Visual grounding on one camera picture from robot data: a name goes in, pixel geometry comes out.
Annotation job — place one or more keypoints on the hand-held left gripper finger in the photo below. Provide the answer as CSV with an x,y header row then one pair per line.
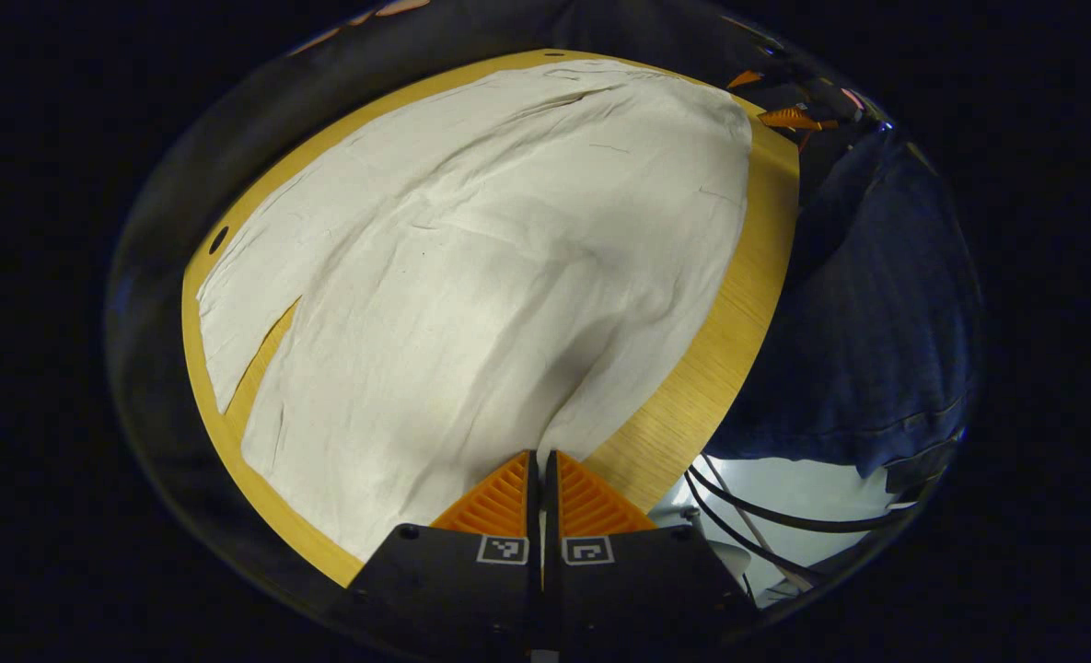
x,y
551,516
533,516

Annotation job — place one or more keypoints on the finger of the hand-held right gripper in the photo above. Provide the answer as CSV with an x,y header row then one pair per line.
x,y
746,79
795,118

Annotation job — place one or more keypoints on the white jeans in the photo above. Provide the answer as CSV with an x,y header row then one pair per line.
x,y
490,295

